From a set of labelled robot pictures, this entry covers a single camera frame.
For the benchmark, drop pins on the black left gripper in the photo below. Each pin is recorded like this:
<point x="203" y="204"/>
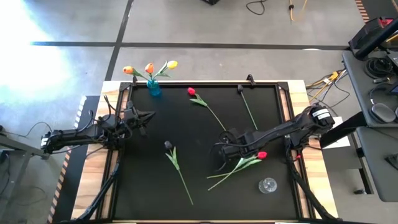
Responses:
<point x="132" y="118"/>

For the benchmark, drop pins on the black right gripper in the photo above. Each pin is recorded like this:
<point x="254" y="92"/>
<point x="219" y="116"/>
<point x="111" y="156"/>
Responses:
<point x="234" y="147"/>

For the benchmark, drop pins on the yellow artificial tulip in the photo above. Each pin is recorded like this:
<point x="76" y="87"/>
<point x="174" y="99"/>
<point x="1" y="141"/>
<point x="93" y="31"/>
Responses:
<point x="172" y="64"/>
<point x="217" y="184"/>

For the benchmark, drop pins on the blue glass vase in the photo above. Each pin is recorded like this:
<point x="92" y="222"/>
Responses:
<point x="154" y="88"/>

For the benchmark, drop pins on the black leafy artificial tulip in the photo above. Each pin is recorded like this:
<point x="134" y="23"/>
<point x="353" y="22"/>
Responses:
<point x="168" y="145"/>

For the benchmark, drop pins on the red artificial tulip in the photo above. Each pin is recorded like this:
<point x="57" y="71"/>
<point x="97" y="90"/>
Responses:
<point x="191" y="91"/>
<point x="262" y="155"/>

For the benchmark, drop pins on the clear glass vase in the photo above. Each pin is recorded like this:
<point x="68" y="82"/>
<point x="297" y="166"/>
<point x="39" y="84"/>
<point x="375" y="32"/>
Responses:
<point x="267" y="185"/>

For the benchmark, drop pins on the red-orange artificial tulip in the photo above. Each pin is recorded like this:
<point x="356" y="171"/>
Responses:
<point x="149" y="68"/>

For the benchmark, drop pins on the orange artificial tulip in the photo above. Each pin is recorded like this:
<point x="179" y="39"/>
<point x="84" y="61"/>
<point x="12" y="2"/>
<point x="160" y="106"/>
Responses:
<point x="128" y="70"/>

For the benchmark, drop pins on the black leafless artificial tulip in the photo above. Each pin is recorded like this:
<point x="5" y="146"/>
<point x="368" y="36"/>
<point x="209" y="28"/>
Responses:
<point x="240" y="88"/>

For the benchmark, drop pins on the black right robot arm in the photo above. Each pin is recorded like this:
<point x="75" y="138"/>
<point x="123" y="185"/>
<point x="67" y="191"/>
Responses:
<point x="280" y="130"/>

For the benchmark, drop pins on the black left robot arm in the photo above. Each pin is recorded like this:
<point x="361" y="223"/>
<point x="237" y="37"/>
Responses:
<point x="77" y="137"/>

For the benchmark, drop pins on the black table mat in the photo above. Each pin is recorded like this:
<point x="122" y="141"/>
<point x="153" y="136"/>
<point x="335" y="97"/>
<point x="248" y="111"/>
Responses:
<point x="155" y="174"/>

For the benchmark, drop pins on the black hazard-striped floor mat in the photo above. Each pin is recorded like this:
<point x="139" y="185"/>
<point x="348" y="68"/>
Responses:
<point x="71" y="174"/>
<point x="382" y="7"/>

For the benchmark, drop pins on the white paper sheet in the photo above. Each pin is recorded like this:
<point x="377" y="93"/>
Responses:
<point x="339" y="143"/>

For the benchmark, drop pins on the grey side table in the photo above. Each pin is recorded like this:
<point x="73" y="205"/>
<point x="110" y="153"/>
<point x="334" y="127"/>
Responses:
<point x="15" y="149"/>

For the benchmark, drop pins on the dark grey desk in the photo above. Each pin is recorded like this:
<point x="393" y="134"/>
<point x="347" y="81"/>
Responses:
<point x="379" y="161"/>

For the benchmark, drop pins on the dark grey oval case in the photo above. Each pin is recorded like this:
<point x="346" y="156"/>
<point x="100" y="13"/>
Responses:
<point x="382" y="112"/>

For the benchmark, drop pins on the black slanted pole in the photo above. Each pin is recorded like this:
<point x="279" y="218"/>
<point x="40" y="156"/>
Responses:
<point x="376" y="40"/>

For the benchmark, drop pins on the black and red tool case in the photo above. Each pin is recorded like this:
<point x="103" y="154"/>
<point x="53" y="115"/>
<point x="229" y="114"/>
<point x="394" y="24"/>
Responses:
<point x="373" y="31"/>

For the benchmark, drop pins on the black diagonal frame strut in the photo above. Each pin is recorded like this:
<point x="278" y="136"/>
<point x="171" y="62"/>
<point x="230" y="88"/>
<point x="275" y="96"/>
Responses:
<point x="308" y="193"/>
<point x="102" y="193"/>

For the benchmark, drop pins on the black clamp mount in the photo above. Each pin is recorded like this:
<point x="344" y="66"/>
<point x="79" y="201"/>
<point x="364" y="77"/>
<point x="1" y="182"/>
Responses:
<point x="250" y="79"/>

